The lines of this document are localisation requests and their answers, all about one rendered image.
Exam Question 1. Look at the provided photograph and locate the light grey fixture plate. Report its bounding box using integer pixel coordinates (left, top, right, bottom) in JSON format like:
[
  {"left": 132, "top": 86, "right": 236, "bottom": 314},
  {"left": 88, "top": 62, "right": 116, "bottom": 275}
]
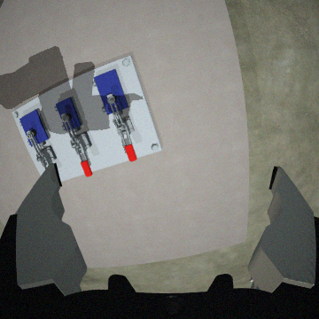
[{"left": 12, "top": 55, "right": 162, "bottom": 182}]

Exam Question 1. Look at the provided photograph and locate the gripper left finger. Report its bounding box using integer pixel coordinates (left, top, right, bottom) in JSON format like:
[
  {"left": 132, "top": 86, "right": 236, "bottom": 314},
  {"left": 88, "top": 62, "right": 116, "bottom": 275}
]
[{"left": 0, "top": 163, "right": 87, "bottom": 319}]

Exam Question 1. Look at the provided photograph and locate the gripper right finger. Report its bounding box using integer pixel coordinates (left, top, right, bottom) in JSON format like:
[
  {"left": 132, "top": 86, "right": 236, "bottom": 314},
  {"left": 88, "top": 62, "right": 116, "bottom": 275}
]
[{"left": 248, "top": 166, "right": 319, "bottom": 319}]

